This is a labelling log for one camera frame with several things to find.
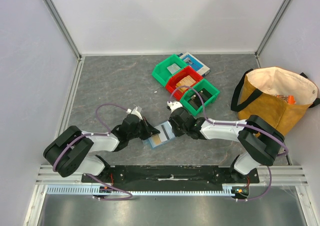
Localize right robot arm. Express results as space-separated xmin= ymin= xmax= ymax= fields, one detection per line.
xmin=169 ymin=114 xmax=285 ymax=183

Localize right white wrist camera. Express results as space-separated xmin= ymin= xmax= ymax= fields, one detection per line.
xmin=167 ymin=101 xmax=183 ymax=112

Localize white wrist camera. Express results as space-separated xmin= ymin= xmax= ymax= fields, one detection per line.
xmin=167 ymin=101 xmax=183 ymax=112
xmin=126 ymin=106 xmax=143 ymax=120

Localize gold credit card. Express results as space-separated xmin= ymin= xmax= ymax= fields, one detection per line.
xmin=150 ymin=135 xmax=162 ymax=147

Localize orange item in bag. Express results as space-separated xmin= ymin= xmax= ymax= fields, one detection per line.
xmin=287 ymin=95 xmax=296 ymax=105

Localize white striped credit card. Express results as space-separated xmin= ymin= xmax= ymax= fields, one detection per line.
xmin=155 ymin=121 xmax=175 ymax=143

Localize black items in bin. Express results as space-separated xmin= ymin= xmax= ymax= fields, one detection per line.
xmin=188 ymin=88 xmax=212 ymax=110

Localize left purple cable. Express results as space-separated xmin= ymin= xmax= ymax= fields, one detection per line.
xmin=52 ymin=103 xmax=133 ymax=202

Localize yellow tote bag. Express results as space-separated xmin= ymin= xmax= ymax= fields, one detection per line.
xmin=230 ymin=67 xmax=320 ymax=136

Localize grey card in bin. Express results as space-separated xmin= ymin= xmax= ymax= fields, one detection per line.
xmin=167 ymin=63 xmax=181 ymax=75

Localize red bin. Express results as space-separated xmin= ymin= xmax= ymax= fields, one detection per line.
xmin=165 ymin=66 xmax=203 ymax=93

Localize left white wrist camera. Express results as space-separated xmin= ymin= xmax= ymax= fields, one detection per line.
xmin=126 ymin=106 xmax=143 ymax=120

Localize white cable duct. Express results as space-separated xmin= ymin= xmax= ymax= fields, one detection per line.
xmin=46 ymin=185 xmax=235 ymax=196

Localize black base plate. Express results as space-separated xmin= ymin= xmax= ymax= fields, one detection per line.
xmin=96 ymin=165 xmax=260 ymax=191

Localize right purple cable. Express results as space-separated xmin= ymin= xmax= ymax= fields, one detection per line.
xmin=169 ymin=85 xmax=290 ymax=203

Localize green bin far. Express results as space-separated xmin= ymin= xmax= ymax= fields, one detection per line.
xmin=151 ymin=54 xmax=187 ymax=87

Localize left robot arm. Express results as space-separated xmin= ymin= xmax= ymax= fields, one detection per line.
xmin=43 ymin=114 xmax=160 ymax=182

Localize green bin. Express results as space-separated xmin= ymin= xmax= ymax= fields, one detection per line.
xmin=180 ymin=79 xmax=220 ymax=116
xmin=151 ymin=54 xmax=187 ymax=87

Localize brown cards in bin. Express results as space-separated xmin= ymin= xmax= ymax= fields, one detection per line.
xmin=175 ymin=75 xmax=196 ymax=92

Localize green bin near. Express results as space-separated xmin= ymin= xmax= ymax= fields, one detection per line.
xmin=180 ymin=79 xmax=220 ymax=116

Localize blue card holder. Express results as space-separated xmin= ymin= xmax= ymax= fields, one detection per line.
xmin=142 ymin=121 xmax=175 ymax=149

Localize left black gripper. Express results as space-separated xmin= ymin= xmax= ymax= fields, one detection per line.
xmin=127 ymin=116 xmax=160 ymax=140

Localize blue white box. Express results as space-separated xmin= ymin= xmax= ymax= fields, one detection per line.
xmin=178 ymin=52 xmax=211 ymax=77

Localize purple cable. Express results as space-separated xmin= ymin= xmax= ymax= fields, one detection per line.
xmin=52 ymin=103 xmax=133 ymax=202
xmin=169 ymin=85 xmax=290 ymax=203

